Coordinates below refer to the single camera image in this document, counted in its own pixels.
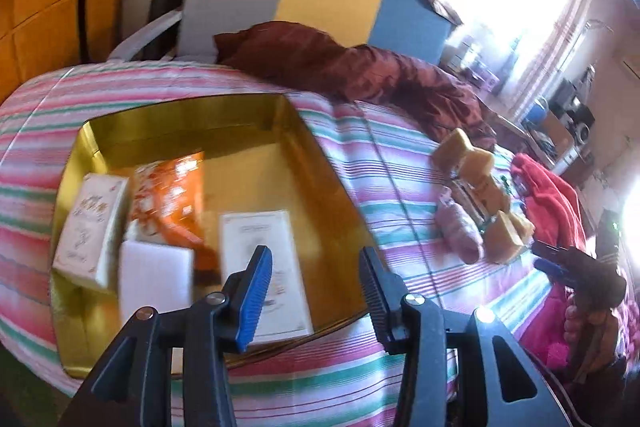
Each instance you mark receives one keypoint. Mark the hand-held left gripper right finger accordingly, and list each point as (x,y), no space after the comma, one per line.
(372,292)

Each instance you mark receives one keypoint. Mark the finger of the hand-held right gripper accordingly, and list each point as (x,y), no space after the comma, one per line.
(546,249)
(549,267)

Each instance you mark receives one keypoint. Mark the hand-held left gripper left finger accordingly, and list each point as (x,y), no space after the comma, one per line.
(255,302)

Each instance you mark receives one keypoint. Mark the pink sock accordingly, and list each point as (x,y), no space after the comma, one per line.
(460,227)

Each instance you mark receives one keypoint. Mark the gold tin box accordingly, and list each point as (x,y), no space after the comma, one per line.
(240,172)

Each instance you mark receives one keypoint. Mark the person's right hand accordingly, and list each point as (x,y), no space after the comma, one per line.
(576,324)

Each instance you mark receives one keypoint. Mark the red fleece cloth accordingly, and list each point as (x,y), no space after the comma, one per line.
(550,202)

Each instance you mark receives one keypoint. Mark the magenta fleece cloth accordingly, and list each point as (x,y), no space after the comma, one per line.
(545,322)

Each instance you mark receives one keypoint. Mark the white foam block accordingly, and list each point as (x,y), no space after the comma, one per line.
(155,277)

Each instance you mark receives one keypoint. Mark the cluttered wooden desk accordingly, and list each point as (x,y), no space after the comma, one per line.
(560,142)

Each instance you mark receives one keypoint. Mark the striped pink green blanket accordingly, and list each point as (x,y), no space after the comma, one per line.
(400,187)

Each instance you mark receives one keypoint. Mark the orange and white snack packet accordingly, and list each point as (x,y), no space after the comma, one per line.
(170,197)

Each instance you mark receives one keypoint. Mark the black stereo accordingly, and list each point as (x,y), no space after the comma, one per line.
(575,112)

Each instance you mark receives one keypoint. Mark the white patterned carton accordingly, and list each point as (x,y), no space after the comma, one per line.
(87,227)

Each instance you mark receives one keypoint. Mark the cluttered bedside shelf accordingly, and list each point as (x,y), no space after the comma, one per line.
(470,57)

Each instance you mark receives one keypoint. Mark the dark red cloth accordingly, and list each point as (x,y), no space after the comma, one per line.
(350,67)

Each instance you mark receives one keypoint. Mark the grey curved armrest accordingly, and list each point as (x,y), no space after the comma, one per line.
(145,32)

